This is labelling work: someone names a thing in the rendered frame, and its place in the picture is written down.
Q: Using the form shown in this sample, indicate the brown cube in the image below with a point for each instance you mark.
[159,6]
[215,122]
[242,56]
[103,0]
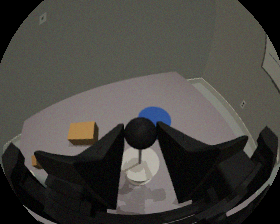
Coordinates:
[35,163]

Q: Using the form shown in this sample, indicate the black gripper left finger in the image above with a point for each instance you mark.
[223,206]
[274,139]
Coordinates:
[97,169]

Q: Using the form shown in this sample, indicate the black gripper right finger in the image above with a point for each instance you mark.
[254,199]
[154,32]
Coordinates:
[190,161]

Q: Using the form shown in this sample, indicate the tan rectangular block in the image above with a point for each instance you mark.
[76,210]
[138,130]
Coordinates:
[83,133]

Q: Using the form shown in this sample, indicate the blue cylinder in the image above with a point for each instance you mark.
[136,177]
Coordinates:
[155,114]

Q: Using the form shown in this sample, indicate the glass french press with plunger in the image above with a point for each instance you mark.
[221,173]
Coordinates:
[139,162]

